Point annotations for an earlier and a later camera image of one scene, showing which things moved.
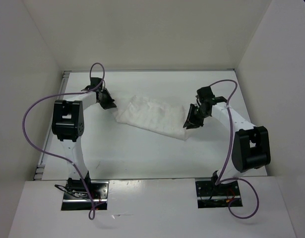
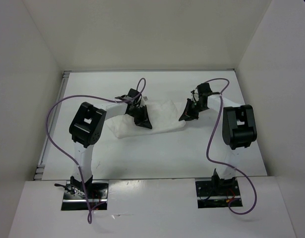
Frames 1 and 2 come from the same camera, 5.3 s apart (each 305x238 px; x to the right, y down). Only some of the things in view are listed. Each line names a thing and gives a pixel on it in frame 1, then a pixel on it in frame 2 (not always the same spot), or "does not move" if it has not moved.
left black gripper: x=109 y=104 → x=144 y=121
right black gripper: x=191 y=122 → x=188 y=115
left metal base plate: x=98 y=192 does not move
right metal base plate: x=210 y=196 does not move
